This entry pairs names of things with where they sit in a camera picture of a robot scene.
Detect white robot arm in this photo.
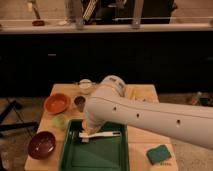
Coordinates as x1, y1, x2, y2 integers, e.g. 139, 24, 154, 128
84, 75, 213, 150

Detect black stand legs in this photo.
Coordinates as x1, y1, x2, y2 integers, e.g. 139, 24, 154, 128
0, 99, 40, 138

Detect orange red bowl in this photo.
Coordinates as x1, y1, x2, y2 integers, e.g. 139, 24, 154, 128
44, 93, 70, 115

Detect green plastic tray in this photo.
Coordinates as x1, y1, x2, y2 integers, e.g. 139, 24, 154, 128
58, 119, 130, 171

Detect green apple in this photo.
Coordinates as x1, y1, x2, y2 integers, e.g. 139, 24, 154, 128
53, 114, 68, 130

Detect wooden table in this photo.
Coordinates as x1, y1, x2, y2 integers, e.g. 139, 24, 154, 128
24, 84, 178, 171

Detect white spatula utensil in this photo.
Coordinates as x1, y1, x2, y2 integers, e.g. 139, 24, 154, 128
78, 131, 121, 139

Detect metal cup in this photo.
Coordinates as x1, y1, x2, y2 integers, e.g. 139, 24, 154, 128
74, 96, 86, 112

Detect yellow banana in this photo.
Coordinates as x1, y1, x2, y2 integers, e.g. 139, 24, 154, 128
130, 87, 146, 102

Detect dark maroon bowl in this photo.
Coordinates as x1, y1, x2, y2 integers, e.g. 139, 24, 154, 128
28, 131, 56, 160

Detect green sponge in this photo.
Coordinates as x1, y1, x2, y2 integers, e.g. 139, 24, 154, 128
146, 145, 171, 165

